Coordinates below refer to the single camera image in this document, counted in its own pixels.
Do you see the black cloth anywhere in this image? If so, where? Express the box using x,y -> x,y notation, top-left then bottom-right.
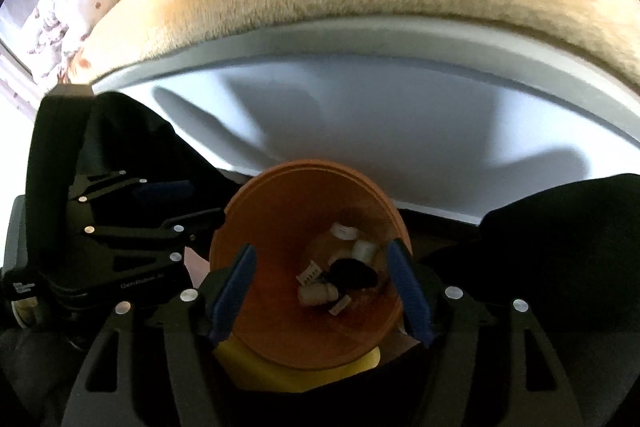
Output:
319,258 -> 380,298

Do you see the orange trash bin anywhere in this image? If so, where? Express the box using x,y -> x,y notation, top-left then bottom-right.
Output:
209,159 -> 409,371

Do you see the yellow bin base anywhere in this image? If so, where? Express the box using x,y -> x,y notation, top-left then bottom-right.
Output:
214,338 -> 382,394

